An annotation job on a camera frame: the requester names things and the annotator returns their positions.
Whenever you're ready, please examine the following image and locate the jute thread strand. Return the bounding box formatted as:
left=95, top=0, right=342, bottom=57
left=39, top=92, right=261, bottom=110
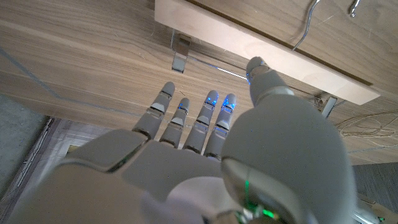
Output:
left=335, top=110, right=398, bottom=149

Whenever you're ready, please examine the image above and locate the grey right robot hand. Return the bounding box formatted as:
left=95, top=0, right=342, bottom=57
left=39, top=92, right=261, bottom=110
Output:
left=6, top=56, right=358, bottom=224

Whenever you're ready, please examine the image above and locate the wooden stick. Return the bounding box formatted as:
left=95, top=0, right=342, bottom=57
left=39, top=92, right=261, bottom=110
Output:
left=154, top=0, right=381, bottom=119

